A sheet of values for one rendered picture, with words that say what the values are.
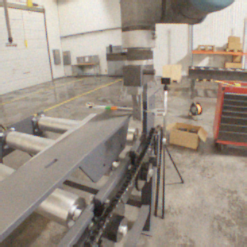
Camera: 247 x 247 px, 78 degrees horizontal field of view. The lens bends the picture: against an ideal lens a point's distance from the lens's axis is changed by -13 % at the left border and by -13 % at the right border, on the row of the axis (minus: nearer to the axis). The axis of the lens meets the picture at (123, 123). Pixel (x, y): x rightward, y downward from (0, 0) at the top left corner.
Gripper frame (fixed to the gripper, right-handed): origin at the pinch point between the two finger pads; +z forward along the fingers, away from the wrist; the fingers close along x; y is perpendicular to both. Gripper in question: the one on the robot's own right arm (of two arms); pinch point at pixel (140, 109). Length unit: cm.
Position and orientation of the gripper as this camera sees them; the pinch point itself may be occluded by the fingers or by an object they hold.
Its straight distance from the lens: 51.0
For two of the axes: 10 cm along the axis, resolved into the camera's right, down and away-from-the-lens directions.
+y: 9.2, 1.0, -3.8
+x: 3.9, -3.7, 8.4
